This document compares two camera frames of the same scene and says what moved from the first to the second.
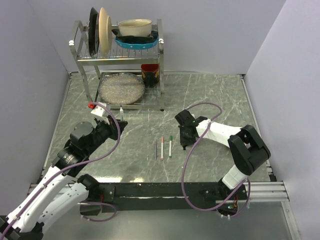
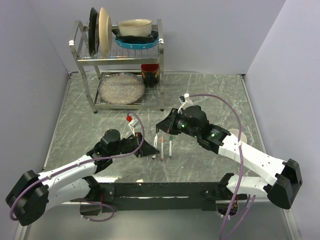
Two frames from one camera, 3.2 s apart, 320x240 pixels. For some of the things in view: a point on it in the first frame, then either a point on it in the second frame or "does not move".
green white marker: (170, 146) does not move
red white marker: (162, 141) does not move
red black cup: (150, 74) does not move
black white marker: (121, 114) → (155, 142)
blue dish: (153, 36) does not move
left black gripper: (112, 126) → (146, 149)
